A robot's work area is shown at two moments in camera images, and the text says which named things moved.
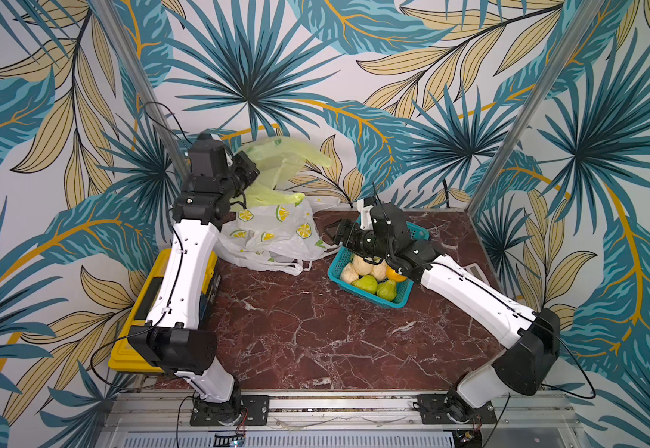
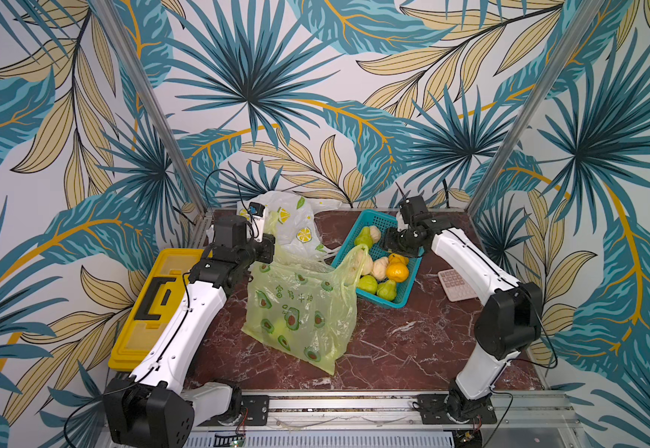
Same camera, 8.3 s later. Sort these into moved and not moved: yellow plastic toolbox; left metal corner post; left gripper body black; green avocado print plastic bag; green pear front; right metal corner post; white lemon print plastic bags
Moved: green avocado print plastic bag; left gripper body black
Not moved: right metal corner post; green pear front; white lemon print plastic bags; yellow plastic toolbox; left metal corner post
